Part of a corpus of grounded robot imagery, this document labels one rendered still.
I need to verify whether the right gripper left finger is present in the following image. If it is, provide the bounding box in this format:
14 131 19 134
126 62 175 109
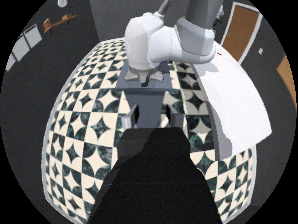
121 105 140 131

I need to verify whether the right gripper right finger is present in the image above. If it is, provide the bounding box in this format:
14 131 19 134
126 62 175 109
166 104 185 131

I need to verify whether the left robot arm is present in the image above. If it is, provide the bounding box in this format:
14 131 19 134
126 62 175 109
142 0 223 22

